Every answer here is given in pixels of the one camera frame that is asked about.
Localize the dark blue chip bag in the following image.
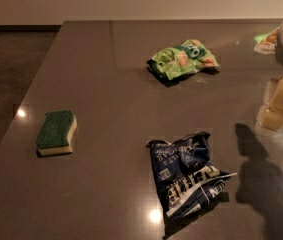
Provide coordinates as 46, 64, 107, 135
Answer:
147, 131, 234, 221

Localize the green and yellow sponge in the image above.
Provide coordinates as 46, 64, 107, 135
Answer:
36, 110, 77, 156

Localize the green rice chip bag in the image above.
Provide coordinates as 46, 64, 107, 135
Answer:
147, 39, 219, 81

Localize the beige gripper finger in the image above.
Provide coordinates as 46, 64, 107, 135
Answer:
254, 27, 280, 54
258, 76, 283, 131

